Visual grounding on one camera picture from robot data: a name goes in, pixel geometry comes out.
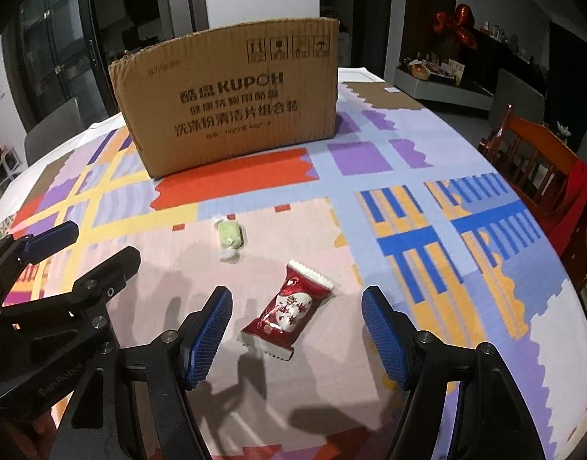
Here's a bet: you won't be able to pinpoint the person's right hand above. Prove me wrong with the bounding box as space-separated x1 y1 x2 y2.
4 409 56 459

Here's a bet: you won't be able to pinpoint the white shoe rack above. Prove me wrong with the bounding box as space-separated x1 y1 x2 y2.
0 145 22 195

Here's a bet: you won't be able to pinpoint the red white wrapped candy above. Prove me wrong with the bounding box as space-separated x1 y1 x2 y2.
237 260 334 361

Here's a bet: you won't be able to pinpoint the pale green wrapped candy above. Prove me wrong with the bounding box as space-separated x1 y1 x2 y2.
214 217 244 262

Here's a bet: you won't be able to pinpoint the grey dining chair left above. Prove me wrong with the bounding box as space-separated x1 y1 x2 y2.
24 98 86 166

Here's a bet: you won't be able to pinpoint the colourful patterned tablecloth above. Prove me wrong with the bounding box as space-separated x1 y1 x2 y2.
0 82 587 459

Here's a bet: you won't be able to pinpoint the brown cardboard box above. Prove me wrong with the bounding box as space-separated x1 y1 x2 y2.
109 18 339 179

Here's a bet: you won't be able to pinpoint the red wooden chair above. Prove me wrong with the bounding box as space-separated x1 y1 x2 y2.
478 106 587 291

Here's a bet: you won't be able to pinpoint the black sliding glass door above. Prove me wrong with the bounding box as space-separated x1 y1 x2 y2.
0 0 208 131

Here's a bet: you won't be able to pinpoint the red garment on chair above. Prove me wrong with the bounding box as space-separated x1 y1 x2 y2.
543 159 587 255

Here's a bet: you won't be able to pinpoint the white low cabinet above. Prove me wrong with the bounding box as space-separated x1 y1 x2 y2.
393 69 493 111

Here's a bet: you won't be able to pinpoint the grey chair right side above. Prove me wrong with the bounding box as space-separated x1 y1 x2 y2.
489 70 544 130

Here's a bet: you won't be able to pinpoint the fruit basket on cabinet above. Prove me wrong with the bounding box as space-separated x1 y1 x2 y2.
409 63 431 81

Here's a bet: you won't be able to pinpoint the red foil balloons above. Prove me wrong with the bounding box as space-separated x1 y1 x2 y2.
433 3 477 50

